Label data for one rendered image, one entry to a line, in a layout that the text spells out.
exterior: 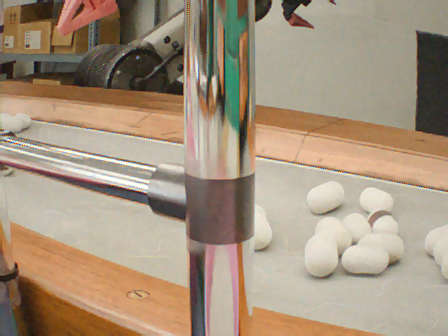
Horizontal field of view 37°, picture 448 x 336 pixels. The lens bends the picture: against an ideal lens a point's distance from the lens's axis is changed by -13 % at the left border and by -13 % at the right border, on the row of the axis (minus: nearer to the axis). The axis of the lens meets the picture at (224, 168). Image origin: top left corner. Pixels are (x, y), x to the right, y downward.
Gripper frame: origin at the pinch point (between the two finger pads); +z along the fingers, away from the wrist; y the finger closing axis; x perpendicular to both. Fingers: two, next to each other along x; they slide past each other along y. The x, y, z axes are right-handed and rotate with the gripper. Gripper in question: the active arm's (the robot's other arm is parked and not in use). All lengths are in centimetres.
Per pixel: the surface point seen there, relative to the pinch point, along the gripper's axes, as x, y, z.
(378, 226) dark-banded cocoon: 1.1, 43.3, 16.5
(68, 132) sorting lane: 10.2, 0.2, 7.4
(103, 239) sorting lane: -3.4, 27.1, 24.3
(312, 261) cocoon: -3.1, 41.9, 22.0
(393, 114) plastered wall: 163, -40, -126
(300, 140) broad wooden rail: 11.2, 27.6, 3.4
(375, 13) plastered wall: 132, -47, -152
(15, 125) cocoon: 6.7, -5.8, 9.9
